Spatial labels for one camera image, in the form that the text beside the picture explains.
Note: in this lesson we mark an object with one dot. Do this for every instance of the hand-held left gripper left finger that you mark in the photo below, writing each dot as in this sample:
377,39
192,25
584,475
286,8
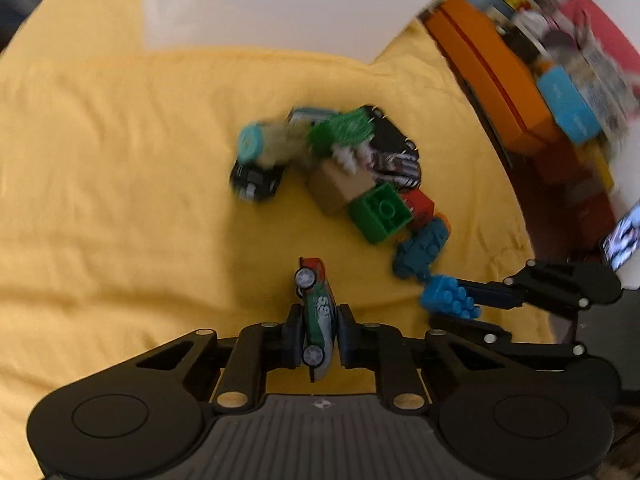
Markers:
295,340

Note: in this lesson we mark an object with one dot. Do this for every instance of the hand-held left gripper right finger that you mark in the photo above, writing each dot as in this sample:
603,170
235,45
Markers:
346,340

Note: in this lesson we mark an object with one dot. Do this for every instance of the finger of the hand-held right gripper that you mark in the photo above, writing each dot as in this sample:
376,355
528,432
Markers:
495,292
470,329

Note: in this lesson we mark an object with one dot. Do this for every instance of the green white toy race car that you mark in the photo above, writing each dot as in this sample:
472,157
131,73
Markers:
317,310

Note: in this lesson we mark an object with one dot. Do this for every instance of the blue building brick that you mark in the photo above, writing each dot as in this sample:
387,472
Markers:
447,297

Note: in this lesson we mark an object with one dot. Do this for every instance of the green building brick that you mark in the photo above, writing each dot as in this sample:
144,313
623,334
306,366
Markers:
380,212

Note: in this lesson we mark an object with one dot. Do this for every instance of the green round toy piece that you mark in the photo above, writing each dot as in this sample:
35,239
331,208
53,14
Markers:
345,127

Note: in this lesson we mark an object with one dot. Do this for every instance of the white plastic bin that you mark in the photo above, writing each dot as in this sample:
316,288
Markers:
280,5

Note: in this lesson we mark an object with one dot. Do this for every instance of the brown wooden desktop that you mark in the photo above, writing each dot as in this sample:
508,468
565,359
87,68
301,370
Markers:
550,230

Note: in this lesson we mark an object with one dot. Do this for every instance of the dark teal building brick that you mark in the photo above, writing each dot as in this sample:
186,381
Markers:
422,247

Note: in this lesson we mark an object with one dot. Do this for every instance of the black white printed packet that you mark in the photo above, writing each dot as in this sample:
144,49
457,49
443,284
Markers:
622,240

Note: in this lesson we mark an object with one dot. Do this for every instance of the red building brick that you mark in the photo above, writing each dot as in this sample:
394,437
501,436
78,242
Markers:
420,205

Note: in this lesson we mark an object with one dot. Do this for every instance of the tan wooden block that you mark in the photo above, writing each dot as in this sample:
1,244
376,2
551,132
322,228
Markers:
335,187

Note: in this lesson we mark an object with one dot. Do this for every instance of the black toy car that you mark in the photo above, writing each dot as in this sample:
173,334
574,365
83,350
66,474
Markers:
255,180

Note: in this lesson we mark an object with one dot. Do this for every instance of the black striped toy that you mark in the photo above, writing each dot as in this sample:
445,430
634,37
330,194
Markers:
397,155

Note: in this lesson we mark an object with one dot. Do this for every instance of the light blue box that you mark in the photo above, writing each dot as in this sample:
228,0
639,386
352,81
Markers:
570,105

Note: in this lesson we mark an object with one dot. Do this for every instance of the teal capped beige toy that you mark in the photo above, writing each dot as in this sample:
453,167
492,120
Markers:
255,140

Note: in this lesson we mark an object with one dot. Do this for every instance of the orange box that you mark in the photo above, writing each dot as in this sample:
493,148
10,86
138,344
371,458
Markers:
495,75

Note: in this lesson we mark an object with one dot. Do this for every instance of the yellow cloth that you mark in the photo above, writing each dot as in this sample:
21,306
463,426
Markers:
125,185

